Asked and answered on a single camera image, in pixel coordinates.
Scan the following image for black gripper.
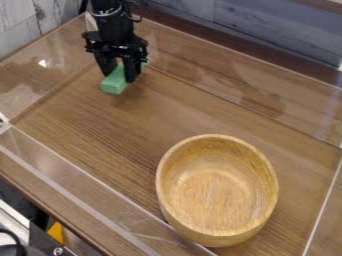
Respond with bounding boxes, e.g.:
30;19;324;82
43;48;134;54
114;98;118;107
82;11;149;83

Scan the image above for green rectangular block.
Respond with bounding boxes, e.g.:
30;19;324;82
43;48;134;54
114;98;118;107
100;59;132;95

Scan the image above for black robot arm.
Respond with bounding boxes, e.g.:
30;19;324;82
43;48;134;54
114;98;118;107
82;0;149;82

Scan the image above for brown wooden bowl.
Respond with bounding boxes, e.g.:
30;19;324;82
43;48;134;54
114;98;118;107
155;134;279;247

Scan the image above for clear acrylic tray walls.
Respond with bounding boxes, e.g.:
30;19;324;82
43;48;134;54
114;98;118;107
0;18;342;256

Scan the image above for black device yellow sticker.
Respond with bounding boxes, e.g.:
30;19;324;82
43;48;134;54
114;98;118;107
28;222;103;256

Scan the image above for black cable lower left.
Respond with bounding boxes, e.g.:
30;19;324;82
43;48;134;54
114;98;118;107
0;228;27;256

